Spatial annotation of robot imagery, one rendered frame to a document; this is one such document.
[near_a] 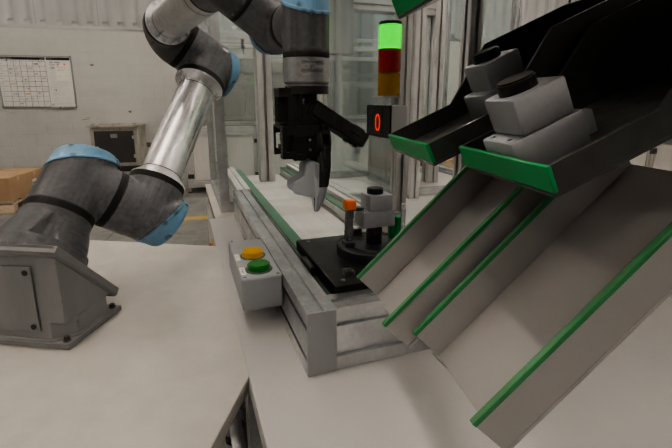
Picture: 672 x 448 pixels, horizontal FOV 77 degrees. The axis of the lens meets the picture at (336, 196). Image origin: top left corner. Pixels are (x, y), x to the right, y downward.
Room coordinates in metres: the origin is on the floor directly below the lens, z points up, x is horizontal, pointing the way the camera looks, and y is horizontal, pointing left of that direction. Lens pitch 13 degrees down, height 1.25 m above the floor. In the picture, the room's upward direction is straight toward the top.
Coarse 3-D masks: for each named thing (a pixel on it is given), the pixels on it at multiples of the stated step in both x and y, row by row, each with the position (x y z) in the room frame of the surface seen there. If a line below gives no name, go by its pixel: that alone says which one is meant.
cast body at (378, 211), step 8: (368, 192) 0.75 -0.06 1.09; (376, 192) 0.75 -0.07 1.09; (384, 192) 0.77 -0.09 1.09; (368, 200) 0.74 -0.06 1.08; (376, 200) 0.74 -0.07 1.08; (384, 200) 0.74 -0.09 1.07; (368, 208) 0.74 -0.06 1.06; (376, 208) 0.74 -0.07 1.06; (384, 208) 0.74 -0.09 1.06; (360, 216) 0.74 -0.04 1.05; (368, 216) 0.73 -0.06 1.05; (376, 216) 0.74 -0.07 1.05; (384, 216) 0.74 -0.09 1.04; (392, 216) 0.75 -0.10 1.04; (360, 224) 0.74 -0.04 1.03; (368, 224) 0.73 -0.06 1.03; (376, 224) 0.74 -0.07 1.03; (384, 224) 0.74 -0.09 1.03; (392, 224) 0.75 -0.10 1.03
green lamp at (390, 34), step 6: (384, 24) 0.96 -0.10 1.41; (390, 24) 0.96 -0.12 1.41; (396, 24) 0.96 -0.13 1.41; (384, 30) 0.96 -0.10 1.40; (390, 30) 0.96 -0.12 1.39; (396, 30) 0.96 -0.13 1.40; (384, 36) 0.96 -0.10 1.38; (390, 36) 0.96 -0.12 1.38; (396, 36) 0.96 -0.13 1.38; (384, 42) 0.96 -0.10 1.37; (390, 42) 0.96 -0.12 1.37; (396, 42) 0.96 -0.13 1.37; (378, 48) 0.98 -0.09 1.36
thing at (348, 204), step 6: (348, 204) 0.73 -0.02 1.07; (354, 204) 0.74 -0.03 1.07; (348, 210) 0.73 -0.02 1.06; (354, 210) 0.74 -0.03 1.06; (360, 210) 0.74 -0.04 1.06; (348, 216) 0.74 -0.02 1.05; (348, 222) 0.74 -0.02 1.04; (348, 228) 0.74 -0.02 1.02; (348, 234) 0.74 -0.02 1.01; (348, 240) 0.74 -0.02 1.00
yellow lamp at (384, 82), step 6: (384, 72) 0.96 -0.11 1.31; (390, 72) 0.96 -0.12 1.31; (396, 72) 0.96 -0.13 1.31; (378, 78) 0.97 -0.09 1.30; (384, 78) 0.96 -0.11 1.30; (390, 78) 0.96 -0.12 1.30; (396, 78) 0.96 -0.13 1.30; (378, 84) 0.97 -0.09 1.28; (384, 84) 0.96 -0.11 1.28; (390, 84) 0.96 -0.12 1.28; (396, 84) 0.96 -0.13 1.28; (378, 90) 0.97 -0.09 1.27; (384, 90) 0.96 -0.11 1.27; (390, 90) 0.96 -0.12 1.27; (396, 90) 0.96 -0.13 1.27
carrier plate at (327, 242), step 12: (300, 240) 0.83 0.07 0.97; (312, 240) 0.83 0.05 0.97; (324, 240) 0.83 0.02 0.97; (336, 240) 0.83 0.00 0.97; (300, 252) 0.80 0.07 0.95; (312, 252) 0.76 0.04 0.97; (324, 252) 0.76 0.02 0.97; (336, 252) 0.76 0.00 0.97; (324, 264) 0.70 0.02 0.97; (336, 264) 0.70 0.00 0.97; (348, 264) 0.70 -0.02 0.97; (324, 276) 0.66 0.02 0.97; (336, 276) 0.65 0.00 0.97; (336, 288) 0.61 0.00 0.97; (348, 288) 0.62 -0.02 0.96; (360, 288) 0.62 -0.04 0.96
